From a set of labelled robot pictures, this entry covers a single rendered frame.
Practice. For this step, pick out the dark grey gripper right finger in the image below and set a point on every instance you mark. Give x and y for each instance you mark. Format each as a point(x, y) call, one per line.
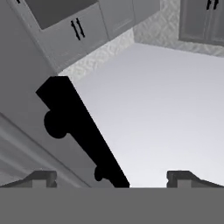
point(182, 178)

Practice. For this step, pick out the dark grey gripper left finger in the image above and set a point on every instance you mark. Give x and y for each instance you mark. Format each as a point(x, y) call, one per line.
point(40, 178)

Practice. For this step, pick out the grey panelled cabinet front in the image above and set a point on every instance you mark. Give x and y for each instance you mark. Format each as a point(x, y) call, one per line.
point(20, 140)

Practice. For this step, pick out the large black round knob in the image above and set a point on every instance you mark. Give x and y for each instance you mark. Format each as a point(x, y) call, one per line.
point(55, 125)

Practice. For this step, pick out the small black round knob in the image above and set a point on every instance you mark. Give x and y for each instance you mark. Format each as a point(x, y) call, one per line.
point(98, 174)

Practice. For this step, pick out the grey cupboard door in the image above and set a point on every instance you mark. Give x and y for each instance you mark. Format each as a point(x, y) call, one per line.
point(145, 8)
point(119, 16)
point(218, 24)
point(58, 46)
point(194, 20)
point(93, 26)

